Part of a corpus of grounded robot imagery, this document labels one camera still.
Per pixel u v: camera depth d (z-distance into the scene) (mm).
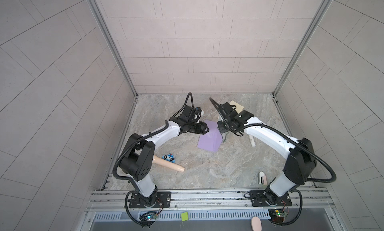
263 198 708
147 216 650
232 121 599
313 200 711
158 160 825
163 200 710
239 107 1097
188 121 692
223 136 871
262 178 763
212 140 920
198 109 802
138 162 445
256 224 640
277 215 679
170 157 827
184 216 654
